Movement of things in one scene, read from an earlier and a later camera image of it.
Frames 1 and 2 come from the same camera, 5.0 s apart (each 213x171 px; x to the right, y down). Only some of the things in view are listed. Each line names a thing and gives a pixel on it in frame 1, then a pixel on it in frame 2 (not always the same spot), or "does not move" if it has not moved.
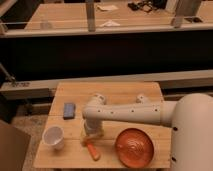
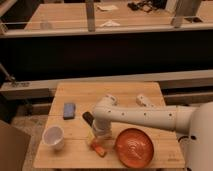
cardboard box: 13,147 does not move
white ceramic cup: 54,136 does not move
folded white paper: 110,24 does not move
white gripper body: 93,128 to 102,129
